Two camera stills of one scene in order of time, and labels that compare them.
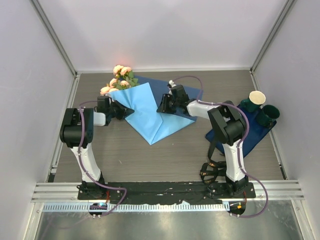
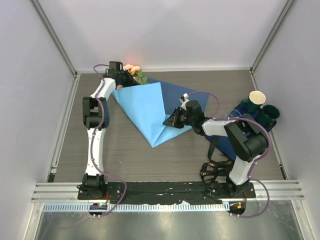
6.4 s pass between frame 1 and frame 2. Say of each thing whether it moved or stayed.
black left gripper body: moved
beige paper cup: stayed
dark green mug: stayed
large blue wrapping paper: moved
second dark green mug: stayed
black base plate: stayed
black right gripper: moved
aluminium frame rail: stayed
